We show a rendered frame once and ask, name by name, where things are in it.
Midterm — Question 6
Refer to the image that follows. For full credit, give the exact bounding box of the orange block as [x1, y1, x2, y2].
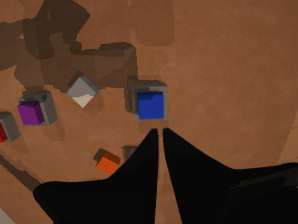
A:
[96, 149, 121, 175]

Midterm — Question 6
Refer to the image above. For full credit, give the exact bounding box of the purple button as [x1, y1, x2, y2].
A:
[17, 92, 57, 127]

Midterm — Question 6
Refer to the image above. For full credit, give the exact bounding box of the yellow button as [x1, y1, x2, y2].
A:
[129, 148, 137, 157]

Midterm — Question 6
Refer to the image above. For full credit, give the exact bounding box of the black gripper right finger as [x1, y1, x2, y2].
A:
[162, 128, 298, 224]

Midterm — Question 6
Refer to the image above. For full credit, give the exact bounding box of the grey block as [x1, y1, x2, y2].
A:
[67, 76, 100, 108]

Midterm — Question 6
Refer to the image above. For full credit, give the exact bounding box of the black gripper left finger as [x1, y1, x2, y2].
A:
[32, 129, 158, 224]

